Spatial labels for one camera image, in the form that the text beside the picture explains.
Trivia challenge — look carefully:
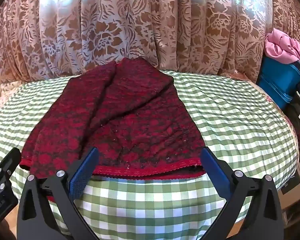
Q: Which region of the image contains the dark red knitted sweater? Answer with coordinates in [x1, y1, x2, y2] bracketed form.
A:
[19, 57, 207, 203]

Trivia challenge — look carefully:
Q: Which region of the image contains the floral bed sheet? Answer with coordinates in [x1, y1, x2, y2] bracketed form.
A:
[0, 79, 25, 117]

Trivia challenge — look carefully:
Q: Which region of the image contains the brown floral curtain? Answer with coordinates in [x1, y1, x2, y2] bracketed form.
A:
[0, 0, 300, 83]

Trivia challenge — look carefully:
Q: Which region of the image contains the pink cloth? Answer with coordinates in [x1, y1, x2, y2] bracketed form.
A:
[264, 28, 300, 64]

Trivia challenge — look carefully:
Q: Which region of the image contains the blue plastic crate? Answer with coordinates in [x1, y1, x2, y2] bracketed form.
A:
[256, 55, 300, 109]

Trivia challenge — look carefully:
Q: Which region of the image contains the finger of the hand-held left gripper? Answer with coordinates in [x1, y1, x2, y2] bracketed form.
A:
[0, 147, 22, 195]

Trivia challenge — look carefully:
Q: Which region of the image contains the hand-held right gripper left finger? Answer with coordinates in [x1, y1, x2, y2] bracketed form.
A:
[17, 147, 100, 240]

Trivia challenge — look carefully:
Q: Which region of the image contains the green checked bed sheet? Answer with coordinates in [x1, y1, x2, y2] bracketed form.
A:
[0, 69, 299, 240]

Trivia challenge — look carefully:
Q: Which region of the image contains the brown cardboard box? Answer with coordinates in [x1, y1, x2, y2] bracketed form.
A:
[279, 162, 300, 227]

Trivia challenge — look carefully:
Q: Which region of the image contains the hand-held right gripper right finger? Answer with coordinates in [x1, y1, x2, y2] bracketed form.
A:
[200, 147, 283, 240]

